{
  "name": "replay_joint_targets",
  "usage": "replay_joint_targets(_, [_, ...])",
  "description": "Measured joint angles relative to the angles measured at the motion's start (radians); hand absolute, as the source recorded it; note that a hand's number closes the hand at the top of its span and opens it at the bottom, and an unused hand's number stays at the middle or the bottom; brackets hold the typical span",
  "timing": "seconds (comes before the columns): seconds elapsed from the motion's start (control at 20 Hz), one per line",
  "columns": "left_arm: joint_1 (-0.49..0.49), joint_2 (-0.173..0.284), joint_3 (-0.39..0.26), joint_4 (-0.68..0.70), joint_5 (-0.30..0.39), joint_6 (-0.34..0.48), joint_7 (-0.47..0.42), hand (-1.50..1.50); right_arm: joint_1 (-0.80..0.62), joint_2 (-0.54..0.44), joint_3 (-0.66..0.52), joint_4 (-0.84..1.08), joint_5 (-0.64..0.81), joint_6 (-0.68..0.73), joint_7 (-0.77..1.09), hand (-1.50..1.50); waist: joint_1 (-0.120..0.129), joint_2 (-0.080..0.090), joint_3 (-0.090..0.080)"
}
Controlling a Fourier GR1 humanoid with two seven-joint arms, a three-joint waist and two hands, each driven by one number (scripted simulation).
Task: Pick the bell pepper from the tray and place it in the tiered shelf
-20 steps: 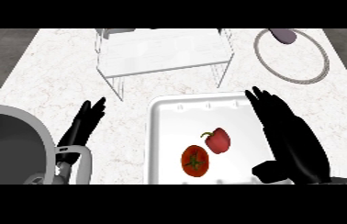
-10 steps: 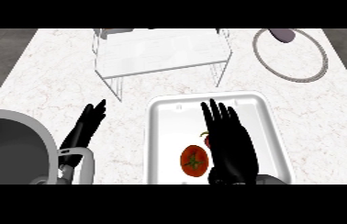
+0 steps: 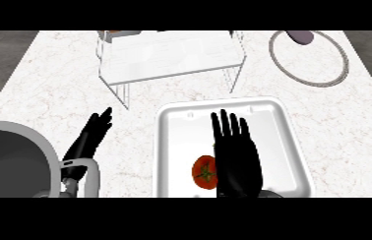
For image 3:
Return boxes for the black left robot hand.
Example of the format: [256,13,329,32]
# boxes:
[60,106,115,182]

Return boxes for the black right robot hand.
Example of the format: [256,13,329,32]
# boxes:
[209,108,265,199]

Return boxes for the red bell pepper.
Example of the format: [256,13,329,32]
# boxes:
[190,154,218,191]

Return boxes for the white plastic tray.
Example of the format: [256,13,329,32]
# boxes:
[151,96,317,199]

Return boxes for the purple eggplant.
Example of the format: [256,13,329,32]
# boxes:
[284,30,315,46]

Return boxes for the white tiered wire shelf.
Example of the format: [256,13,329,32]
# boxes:
[94,30,247,111]

